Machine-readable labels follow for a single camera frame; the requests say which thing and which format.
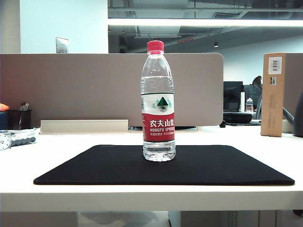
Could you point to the clear red-capped water bottle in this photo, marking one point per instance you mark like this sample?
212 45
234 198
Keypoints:
158 106

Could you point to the black mouse pad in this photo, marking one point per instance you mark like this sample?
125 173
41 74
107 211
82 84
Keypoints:
106 168

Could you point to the small distant water bottle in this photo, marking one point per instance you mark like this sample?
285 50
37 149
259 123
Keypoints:
249 104

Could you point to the beige desk partition panel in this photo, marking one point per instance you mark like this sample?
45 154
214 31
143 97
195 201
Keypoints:
82 89

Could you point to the black computer monitor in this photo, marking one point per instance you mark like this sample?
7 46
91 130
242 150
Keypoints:
233 94

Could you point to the black round cushion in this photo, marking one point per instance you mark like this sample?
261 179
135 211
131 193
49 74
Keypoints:
237 117

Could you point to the white paper roll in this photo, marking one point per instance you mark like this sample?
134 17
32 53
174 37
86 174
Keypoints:
242 101

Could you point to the black office chair headrest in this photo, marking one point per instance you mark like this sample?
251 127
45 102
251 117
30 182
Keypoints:
257 81

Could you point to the tall brown cardboard box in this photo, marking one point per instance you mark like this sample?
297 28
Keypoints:
272 94

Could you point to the bag of black parts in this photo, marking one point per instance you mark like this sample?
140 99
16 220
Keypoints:
23 138

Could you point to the black pen holder cup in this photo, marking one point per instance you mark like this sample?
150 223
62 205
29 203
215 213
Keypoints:
19 118

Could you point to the orange object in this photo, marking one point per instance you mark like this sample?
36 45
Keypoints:
3 107

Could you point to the silver wall switch plate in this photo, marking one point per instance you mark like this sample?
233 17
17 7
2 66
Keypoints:
61 45

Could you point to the silver metal bracket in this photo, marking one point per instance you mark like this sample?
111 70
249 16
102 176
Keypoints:
4 140

